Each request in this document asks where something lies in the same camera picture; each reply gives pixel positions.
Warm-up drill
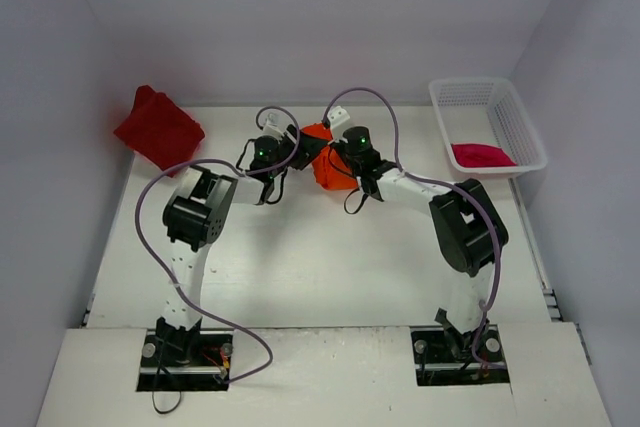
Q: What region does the orange t shirt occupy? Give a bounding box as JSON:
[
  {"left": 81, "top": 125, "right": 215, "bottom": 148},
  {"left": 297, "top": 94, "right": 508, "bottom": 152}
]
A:
[{"left": 302, "top": 123, "right": 358, "bottom": 191}]

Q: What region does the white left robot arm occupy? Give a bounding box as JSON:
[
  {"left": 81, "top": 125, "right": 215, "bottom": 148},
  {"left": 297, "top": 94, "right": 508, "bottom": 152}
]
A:
[{"left": 156, "top": 124, "right": 331, "bottom": 367}]

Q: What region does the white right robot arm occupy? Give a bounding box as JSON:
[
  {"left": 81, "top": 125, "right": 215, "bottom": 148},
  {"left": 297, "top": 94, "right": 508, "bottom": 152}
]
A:
[{"left": 329, "top": 126, "right": 509, "bottom": 359}]

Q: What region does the magenta t shirt in basket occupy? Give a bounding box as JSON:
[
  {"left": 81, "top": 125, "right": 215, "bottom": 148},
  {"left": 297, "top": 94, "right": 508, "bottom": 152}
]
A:
[{"left": 451, "top": 143, "right": 517, "bottom": 168}]

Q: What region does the folded dark red t shirt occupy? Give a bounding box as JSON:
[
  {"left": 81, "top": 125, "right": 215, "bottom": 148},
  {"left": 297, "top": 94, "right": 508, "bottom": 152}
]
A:
[{"left": 113, "top": 85, "right": 205, "bottom": 171}]

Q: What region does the white plastic basket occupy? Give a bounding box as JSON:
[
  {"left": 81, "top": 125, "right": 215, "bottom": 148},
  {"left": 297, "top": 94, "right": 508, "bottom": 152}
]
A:
[{"left": 429, "top": 77, "right": 548, "bottom": 177}]

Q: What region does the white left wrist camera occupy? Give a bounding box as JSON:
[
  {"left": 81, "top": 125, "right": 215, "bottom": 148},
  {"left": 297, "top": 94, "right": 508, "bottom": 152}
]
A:
[{"left": 262, "top": 112, "right": 283, "bottom": 140}]

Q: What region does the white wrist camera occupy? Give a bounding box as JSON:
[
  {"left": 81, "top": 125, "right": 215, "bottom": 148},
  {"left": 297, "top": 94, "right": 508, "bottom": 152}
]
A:
[
  {"left": 262, "top": 112, "right": 283, "bottom": 140},
  {"left": 322, "top": 105, "right": 354, "bottom": 140}
]

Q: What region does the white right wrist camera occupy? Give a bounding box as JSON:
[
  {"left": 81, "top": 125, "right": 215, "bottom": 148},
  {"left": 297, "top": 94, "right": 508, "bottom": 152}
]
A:
[{"left": 322, "top": 105, "right": 354, "bottom": 140}]

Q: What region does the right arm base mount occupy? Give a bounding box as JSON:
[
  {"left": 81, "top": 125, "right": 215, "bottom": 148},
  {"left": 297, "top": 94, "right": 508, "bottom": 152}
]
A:
[{"left": 410, "top": 321, "right": 510, "bottom": 387}]

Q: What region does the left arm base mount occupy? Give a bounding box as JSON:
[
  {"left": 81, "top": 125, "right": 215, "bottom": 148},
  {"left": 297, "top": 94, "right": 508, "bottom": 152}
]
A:
[{"left": 136, "top": 331, "right": 233, "bottom": 393}]

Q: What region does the black cable loop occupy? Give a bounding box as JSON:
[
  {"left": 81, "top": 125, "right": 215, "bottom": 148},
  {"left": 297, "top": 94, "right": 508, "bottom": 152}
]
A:
[{"left": 152, "top": 366, "right": 184, "bottom": 416}]

